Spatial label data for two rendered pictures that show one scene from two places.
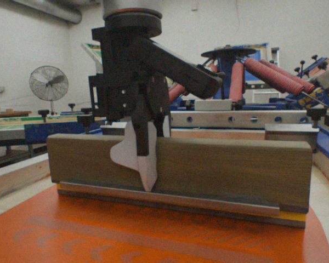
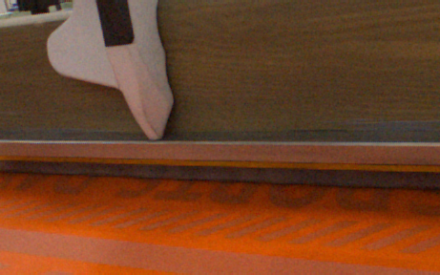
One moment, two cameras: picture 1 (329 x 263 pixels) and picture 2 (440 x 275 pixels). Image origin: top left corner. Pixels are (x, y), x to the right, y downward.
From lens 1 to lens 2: 0.07 m
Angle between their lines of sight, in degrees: 13
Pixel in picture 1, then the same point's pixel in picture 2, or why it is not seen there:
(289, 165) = not seen: outside the picture
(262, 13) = not seen: outside the picture
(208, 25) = not seen: outside the picture
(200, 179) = (282, 95)
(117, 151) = (63, 44)
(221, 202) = (339, 146)
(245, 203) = (404, 141)
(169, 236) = (208, 242)
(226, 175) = (350, 72)
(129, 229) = (115, 232)
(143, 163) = (124, 64)
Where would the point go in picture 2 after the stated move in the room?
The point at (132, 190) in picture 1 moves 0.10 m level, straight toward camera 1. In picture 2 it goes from (118, 142) to (94, 242)
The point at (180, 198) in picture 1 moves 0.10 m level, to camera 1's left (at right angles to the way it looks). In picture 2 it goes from (235, 148) to (32, 174)
